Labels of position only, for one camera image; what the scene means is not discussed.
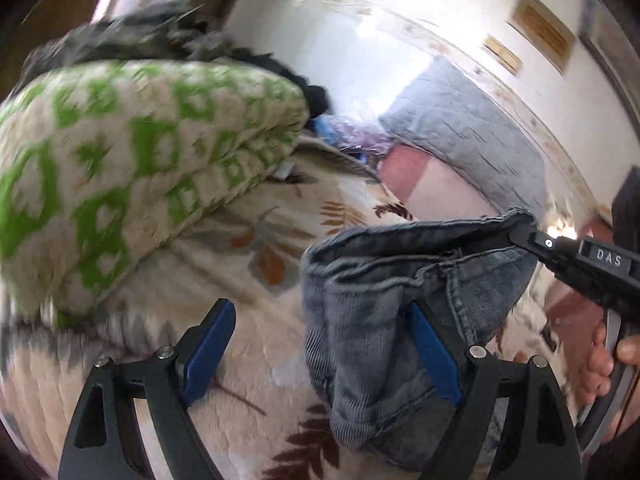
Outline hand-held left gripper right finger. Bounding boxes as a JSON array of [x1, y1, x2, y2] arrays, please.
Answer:
[[404, 301, 586, 480]]

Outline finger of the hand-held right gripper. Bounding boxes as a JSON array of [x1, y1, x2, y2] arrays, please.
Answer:
[[462, 222, 583, 276]]

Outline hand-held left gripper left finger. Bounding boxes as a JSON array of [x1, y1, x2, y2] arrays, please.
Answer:
[[57, 298, 237, 480]]

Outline blue denim pants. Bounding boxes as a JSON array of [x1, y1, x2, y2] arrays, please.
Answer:
[[300, 208, 541, 471]]

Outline person's right hand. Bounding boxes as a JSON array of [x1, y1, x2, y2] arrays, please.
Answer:
[[580, 319, 640, 407]]

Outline leaf printed blanket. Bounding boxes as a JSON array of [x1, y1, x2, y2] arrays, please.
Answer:
[[0, 145, 551, 480]]

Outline grey quilted pillow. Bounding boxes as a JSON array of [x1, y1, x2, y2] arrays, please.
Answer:
[[377, 55, 551, 221]]

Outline green patterned blanket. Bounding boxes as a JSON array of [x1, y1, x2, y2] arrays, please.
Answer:
[[0, 57, 311, 331]]

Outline purple plastic bag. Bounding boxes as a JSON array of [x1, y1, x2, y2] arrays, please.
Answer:
[[315, 112, 396, 166]]

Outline black cloth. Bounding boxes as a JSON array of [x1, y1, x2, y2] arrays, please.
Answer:
[[20, 2, 331, 116]]

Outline beige wall switch plate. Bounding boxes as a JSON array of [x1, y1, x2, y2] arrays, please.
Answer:
[[482, 34, 525, 77], [507, 0, 577, 75]]

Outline dark wooden frame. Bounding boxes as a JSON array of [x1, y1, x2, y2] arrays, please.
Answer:
[[577, 0, 640, 131]]

